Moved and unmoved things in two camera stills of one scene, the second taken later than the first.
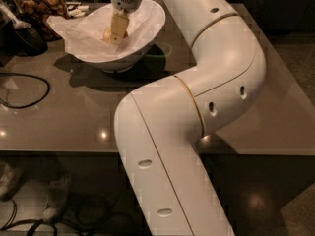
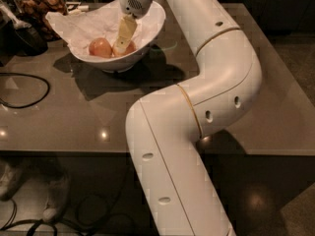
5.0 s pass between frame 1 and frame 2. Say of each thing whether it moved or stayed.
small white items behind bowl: stayed
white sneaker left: stayed
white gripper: moved
